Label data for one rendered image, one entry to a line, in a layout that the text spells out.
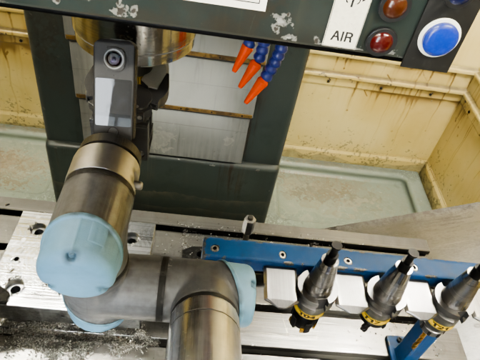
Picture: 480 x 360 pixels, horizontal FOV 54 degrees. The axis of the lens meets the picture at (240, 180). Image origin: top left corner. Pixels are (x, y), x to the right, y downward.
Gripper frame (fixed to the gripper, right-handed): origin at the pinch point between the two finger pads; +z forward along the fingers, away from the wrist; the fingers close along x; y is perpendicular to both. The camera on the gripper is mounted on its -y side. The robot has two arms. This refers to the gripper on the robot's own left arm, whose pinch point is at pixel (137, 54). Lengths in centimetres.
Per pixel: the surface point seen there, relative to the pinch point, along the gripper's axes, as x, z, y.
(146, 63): 2.6, -8.4, -4.2
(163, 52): 4.5, -7.7, -5.6
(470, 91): 100, 77, 47
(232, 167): 20, 42, 61
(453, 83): 95, 80, 46
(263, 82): 17.6, -5.2, -1.5
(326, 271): 29.9, -21.5, 17.6
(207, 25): 9.7, -21.1, -17.2
